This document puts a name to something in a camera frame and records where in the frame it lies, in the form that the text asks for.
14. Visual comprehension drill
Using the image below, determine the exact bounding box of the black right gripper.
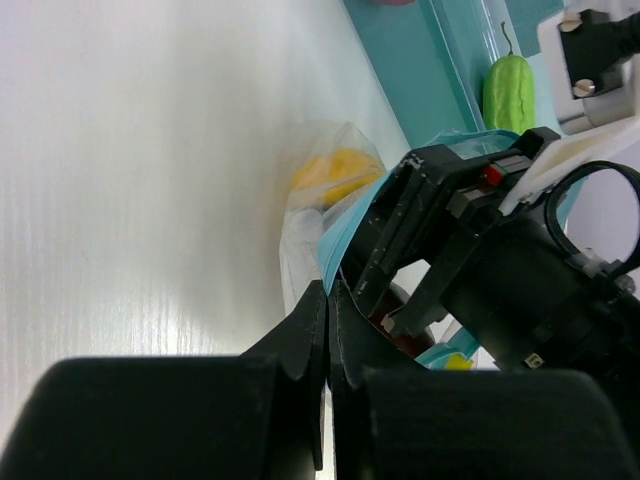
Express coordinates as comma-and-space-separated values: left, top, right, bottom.
344, 145, 639, 373

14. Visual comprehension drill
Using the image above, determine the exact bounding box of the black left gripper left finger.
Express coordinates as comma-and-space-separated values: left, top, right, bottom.
1, 281, 327, 479

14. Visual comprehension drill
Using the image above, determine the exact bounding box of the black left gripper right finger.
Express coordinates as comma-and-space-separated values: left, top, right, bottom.
327, 283, 639, 479

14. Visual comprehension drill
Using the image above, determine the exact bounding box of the clear zip top bag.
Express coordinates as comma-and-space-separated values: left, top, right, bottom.
277, 119, 521, 371

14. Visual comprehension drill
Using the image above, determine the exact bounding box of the yellow fake pear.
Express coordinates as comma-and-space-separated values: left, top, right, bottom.
289, 148, 386, 208

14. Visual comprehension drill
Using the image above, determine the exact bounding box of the green fake cucumber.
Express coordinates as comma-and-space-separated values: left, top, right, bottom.
482, 22, 536, 134

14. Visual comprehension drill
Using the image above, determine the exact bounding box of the brown fake chocolate food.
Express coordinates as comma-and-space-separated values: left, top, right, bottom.
369, 282, 435, 359

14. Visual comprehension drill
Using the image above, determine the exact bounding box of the teal plastic bin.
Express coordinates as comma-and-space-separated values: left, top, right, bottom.
344, 0, 566, 147

